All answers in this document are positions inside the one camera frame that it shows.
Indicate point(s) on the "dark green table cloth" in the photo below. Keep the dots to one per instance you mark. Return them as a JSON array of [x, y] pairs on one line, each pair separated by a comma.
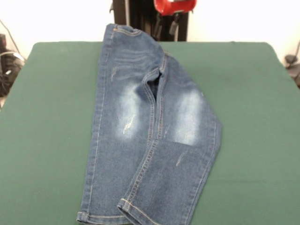
[[47, 140]]

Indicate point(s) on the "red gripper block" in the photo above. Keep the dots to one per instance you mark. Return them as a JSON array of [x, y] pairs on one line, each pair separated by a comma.
[[171, 7]]

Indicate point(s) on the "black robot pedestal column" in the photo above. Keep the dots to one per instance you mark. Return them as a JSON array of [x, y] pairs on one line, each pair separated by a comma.
[[140, 18]]

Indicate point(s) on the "blue denim jeans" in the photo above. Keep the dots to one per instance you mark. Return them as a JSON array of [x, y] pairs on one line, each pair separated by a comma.
[[140, 140]]

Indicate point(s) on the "grey wheeled chair base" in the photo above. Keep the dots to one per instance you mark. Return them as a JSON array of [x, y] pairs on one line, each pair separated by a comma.
[[290, 58]]

